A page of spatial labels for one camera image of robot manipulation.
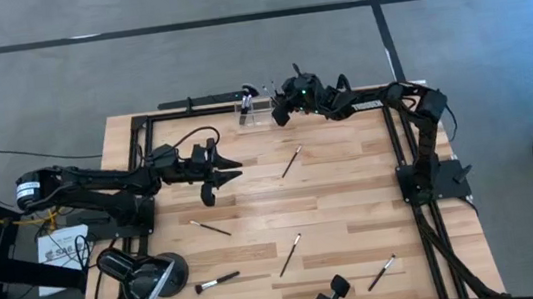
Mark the black flat bar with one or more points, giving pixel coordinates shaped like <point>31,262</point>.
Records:
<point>200,100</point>

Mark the large brown powder brush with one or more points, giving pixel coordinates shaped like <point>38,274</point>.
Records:
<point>244,107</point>

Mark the slim black eyeshadow brush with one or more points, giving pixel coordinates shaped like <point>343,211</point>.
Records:
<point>290,256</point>
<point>381,273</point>

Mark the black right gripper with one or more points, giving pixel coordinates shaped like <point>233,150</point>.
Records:
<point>305,92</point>

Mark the white printed paper sheet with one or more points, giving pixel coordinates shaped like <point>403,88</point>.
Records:
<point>57,254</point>

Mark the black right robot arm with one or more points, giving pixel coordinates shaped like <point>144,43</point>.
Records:
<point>423,152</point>

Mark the black desk lamp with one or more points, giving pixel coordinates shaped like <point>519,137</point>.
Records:
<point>140,279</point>

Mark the short black kabuki brush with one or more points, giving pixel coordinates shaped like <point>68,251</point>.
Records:
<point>218,281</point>

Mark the black floor tape strip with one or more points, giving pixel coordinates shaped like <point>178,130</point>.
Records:
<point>380,21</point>
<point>182,26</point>

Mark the black side desk frame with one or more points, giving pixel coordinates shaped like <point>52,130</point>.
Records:
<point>34,276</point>

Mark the clear acrylic brush organizer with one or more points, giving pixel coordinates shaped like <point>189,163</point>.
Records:
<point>263,118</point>

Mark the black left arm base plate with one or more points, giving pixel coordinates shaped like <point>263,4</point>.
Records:
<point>104,231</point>

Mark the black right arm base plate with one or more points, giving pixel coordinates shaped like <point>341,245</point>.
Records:
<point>451,184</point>

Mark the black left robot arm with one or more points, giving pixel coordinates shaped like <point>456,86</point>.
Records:
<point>99,181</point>

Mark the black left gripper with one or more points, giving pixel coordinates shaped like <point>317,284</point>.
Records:
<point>195,165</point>

